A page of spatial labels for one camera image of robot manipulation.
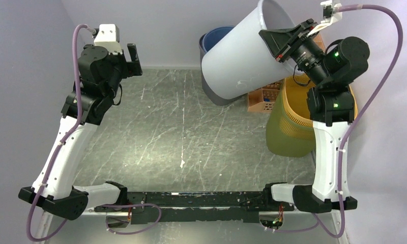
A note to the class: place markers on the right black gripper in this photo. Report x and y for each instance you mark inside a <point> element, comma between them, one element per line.
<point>277,40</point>

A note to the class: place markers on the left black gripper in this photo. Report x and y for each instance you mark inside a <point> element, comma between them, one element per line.
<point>136,69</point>

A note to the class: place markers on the light grey plastic bucket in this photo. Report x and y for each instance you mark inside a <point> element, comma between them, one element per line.
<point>241,62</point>

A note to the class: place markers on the yellow mesh waste basket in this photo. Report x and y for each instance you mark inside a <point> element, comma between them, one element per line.
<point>294,102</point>

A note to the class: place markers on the olive green mesh basket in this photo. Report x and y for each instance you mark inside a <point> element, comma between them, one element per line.
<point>286,138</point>

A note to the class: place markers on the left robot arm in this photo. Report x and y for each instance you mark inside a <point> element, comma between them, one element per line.
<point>100,73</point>

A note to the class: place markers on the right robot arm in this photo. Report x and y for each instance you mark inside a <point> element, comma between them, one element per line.
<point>331,105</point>

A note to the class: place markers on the orange plastic file organizer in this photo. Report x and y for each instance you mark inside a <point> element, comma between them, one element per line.
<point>262,100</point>

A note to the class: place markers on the blue plastic bucket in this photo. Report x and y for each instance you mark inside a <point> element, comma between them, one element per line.
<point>210,39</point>

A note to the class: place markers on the dark grey mesh basket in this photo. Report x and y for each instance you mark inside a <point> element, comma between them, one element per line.
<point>217,100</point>

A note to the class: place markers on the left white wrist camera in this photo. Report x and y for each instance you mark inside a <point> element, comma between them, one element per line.
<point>107,34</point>

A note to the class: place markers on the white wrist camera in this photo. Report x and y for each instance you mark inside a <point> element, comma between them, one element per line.
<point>107,34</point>
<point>330,16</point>

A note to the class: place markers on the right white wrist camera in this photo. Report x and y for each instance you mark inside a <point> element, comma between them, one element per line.
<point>330,16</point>

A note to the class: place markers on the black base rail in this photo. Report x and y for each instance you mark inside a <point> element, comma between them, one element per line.
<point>243,206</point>

